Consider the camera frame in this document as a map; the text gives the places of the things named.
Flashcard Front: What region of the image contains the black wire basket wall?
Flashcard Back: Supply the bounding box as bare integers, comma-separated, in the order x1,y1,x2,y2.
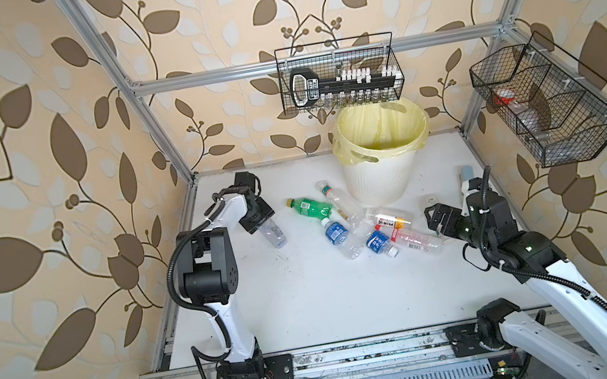
274,32,405,115
469,31,607,168

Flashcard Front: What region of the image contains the white ribbed waste bin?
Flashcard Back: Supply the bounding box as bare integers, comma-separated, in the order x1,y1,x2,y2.
340,144,423,206

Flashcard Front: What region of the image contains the clear bluish bottle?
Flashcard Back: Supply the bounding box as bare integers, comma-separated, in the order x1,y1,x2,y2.
259,219,288,249

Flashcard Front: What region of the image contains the black wire basket right wall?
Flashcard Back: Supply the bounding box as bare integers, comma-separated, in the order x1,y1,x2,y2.
469,31,607,168

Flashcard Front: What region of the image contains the black wire basket back wall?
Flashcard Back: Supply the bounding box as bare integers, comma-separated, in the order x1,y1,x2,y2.
274,32,405,115

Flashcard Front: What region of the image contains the red capped item in basket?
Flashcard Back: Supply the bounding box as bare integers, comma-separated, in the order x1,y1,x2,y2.
492,88,517,108

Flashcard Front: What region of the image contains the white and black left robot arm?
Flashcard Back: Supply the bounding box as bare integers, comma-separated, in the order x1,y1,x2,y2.
166,171,295,379

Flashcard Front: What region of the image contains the black rack of white vials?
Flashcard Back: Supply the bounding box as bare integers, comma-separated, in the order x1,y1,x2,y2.
285,65,405,108

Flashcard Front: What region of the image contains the tea bottle yellow white label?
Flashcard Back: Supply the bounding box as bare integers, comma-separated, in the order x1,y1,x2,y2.
364,206,414,229

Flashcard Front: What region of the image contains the yellow bin liner bag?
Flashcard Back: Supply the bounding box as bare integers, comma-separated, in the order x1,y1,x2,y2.
332,98,431,166

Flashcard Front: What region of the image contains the clear bottle green band label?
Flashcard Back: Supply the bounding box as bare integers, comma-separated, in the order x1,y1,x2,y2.
419,193,441,211

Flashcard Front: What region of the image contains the green bottle yellow cap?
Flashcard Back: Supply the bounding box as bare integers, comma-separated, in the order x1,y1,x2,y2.
286,197,333,220

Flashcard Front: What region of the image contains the small bottle blue label white cap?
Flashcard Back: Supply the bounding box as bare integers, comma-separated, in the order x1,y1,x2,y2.
366,229,399,258

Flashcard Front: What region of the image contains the clear bottle red cap red print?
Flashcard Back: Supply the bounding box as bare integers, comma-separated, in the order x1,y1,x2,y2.
375,225,444,255

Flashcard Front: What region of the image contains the water bottle blue label white cap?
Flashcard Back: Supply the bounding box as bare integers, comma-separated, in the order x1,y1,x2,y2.
321,218,365,260

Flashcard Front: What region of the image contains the clear bottle green red neck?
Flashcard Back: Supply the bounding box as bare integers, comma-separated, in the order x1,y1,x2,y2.
316,180,365,228

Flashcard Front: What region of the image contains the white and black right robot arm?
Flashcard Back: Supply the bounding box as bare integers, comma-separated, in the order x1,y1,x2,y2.
424,169,607,379

